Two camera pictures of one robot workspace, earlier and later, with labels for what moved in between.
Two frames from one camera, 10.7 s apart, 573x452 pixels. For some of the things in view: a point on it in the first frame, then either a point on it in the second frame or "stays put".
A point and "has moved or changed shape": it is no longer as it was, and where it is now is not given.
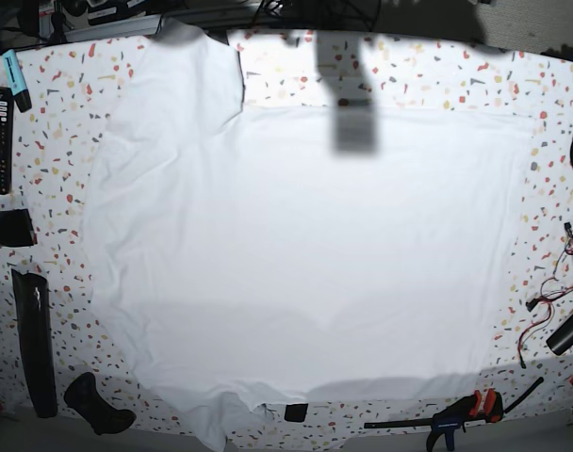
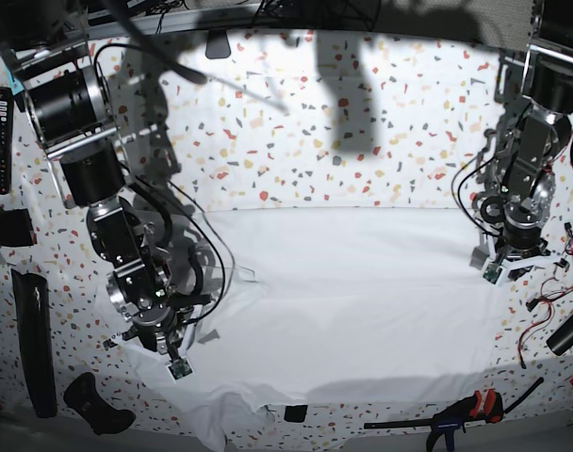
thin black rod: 524,395 stays put
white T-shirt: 243,261 has moved or changed shape
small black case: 296,412 stays put
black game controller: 85,396 stays put
